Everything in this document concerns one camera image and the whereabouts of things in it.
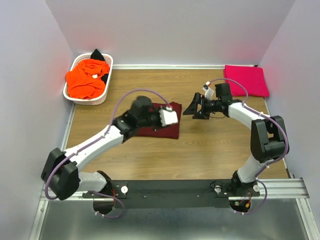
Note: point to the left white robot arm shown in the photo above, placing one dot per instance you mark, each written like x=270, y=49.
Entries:
x=62, y=173

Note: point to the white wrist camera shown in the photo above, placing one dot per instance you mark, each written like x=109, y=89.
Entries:
x=168, y=116
x=208, y=92

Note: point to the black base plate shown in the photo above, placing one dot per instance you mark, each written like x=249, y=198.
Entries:
x=158, y=194

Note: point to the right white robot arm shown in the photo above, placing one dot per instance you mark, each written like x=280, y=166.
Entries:
x=268, y=139

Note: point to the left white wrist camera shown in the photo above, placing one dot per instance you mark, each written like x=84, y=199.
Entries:
x=168, y=116

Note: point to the black t shirt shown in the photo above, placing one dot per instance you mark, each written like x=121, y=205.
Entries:
x=96, y=55

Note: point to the folded pink t shirt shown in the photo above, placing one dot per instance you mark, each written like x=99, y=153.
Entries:
x=250, y=77

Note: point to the white laundry basket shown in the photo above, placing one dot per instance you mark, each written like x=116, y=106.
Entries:
x=94, y=101

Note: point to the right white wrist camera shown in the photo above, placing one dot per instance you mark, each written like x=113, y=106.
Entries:
x=208, y=92

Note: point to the orange t shirt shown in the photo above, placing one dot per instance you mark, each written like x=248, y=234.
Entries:
x=85, y=80

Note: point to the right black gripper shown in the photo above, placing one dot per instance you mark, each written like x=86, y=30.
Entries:
x=197, y=98

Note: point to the maroon t shirt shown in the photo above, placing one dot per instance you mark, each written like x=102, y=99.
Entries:
x=170, y=132

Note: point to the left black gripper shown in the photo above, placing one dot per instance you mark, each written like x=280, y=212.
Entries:
x=159, y=124

